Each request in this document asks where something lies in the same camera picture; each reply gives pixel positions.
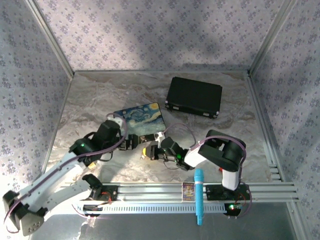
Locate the starry night painted box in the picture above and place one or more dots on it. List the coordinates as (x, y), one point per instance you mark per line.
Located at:
(145, 117)

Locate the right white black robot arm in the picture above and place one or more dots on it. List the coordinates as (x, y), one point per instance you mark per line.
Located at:
(225, 152)

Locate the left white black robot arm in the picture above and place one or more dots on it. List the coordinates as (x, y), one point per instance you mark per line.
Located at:
(50, 185)

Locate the small yellow cube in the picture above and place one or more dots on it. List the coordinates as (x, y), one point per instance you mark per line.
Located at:
(93, 166)

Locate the small picture card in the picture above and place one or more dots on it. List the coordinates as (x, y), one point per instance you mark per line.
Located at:
(188, 191)

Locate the blue marker pen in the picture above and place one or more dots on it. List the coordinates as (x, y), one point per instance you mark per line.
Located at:
(199, 195)

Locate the black hard case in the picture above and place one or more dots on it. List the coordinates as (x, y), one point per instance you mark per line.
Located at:
(195, 95)

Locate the circuit board with LEDs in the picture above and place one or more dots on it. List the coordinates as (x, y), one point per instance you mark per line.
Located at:
(233, 207)

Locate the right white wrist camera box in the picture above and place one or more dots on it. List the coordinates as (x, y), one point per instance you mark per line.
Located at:
(160, 136)

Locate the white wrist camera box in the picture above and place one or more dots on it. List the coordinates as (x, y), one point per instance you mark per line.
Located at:
(116, 122)
(160, 136)

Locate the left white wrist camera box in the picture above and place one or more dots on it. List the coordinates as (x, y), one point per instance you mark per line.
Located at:
(116, 122)

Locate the aluminium front rail frame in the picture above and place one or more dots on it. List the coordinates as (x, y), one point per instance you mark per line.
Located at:
(155, 191)

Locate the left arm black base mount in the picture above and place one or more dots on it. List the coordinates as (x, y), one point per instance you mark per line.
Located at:
(111, 193)

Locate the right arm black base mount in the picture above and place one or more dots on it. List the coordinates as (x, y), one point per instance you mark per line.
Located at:
(215, 192)

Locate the black bracket under duct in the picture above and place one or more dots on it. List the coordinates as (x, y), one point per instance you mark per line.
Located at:
(92, 208)

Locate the aluminium side rail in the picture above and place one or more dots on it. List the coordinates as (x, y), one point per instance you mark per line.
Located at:
(260, 110)

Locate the aluminium corner post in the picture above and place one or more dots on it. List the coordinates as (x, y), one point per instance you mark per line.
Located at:
(52, 40)
(270, 37)

